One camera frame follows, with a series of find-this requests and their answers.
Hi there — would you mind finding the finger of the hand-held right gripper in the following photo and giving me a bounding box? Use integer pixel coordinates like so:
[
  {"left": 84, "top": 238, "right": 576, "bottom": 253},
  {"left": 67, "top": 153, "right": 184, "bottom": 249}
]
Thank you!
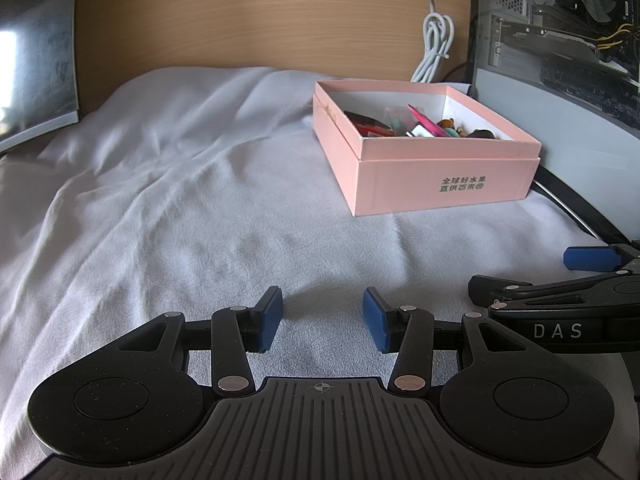
[
  {"left": 562, "top": 242, "right": 640, "bottom": 274},
  {"left": 467, "top": 270, "right": 640, "bottom": 314}
]

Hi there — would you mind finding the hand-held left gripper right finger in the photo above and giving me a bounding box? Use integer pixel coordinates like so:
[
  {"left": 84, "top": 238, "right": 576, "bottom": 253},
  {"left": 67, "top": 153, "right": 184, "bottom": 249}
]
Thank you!
[{"left": 362, "top": 287, "right": 532, "bottom": 395}]

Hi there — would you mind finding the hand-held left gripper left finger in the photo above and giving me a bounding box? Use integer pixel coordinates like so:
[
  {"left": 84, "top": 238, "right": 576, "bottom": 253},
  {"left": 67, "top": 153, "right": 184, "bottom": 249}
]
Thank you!
[{"left": 115, "top": 286, "right": 284, "bottom": 396}]

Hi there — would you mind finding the pink cardboard box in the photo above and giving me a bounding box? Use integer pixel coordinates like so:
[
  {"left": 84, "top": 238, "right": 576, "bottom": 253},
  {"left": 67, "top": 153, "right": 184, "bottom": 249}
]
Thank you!
[{"left": 312, "top": 79, "right": 543, "bottom": 217}]

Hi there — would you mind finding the clear plastic bag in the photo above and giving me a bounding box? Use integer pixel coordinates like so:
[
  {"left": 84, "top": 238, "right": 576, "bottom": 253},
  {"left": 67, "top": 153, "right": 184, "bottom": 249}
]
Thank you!
[{"left": 385, "top": 106, "right": 416, "bottom": 132}]

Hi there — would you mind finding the blue pink lighter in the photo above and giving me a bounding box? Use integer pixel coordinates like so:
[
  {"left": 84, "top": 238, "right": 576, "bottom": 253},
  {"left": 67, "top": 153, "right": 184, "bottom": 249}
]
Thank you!
[{"left": 407, "top": 105, "right": 451, "bottom": 138}]

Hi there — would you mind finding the white cloth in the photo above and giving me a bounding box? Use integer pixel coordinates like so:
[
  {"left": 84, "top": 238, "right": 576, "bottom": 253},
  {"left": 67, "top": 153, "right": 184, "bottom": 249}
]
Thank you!
[{"left": 0, "top": 66, "right": 626, "bottom": 480}]

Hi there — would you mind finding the glass-sided computer case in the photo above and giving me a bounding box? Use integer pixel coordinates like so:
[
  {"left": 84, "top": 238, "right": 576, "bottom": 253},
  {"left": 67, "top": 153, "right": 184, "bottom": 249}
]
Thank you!
[{"left": 470, "top": 0, "right": 640, "bottom": 241}]

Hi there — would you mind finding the wooden back panel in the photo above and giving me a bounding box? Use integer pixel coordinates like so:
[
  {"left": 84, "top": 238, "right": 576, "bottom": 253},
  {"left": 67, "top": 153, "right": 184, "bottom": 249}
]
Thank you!
[{"left": 74, "top": 0, "right": 473, "bottom": 116}]

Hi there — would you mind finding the computer monitor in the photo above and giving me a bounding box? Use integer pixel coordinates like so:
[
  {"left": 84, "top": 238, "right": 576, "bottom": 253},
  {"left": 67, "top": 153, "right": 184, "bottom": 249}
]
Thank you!
[{"left": 0, "top": 0, "right": 81, "bottom": 156}]

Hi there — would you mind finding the black cable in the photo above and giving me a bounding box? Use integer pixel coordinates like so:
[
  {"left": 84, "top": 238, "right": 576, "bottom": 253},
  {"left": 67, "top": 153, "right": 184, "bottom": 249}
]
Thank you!
[{"left": 439, "top": 61, "right": 474, "bottom": 83}]

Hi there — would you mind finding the white bundled cable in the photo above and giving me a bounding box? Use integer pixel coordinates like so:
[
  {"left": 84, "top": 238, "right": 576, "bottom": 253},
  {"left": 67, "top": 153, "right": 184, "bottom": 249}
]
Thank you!
[{"left": 400, "top": 0, "right": 456, "bottom": 83}]

